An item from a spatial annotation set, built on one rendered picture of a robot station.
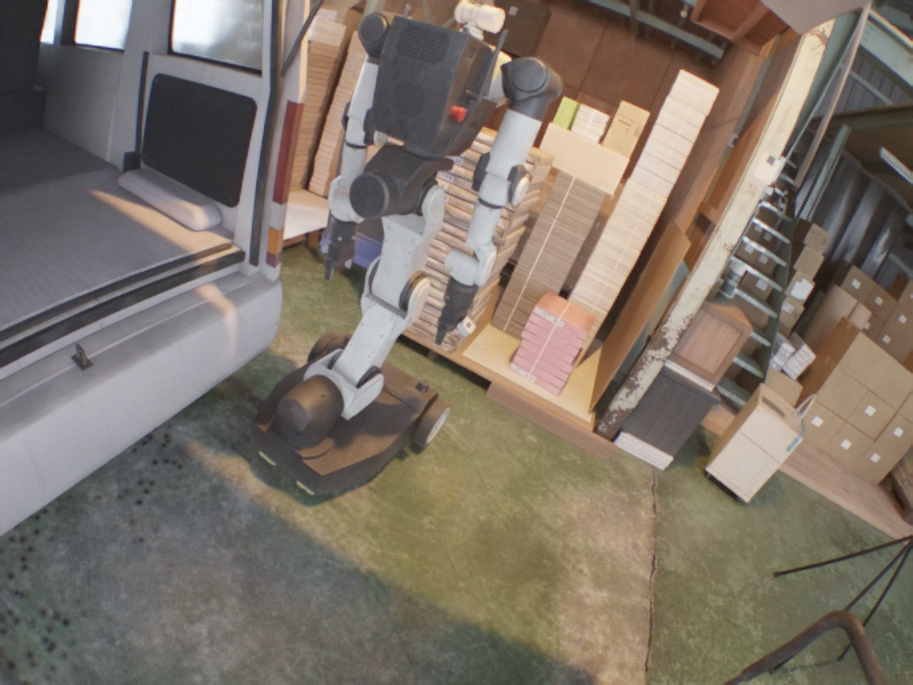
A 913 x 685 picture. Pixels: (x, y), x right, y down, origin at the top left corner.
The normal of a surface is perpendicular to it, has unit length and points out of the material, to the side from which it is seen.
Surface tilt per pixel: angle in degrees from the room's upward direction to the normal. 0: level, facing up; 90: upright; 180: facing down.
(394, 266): 100
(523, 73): 90
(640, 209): 90
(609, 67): 90
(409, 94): 105
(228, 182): 90
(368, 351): 60
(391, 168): 45
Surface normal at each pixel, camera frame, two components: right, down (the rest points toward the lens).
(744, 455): -0.62, 0.21
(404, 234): -0.46, 0.48
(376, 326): -0.18, -0.10
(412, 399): -0.05, -0.32
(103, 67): -0.34, 0.34
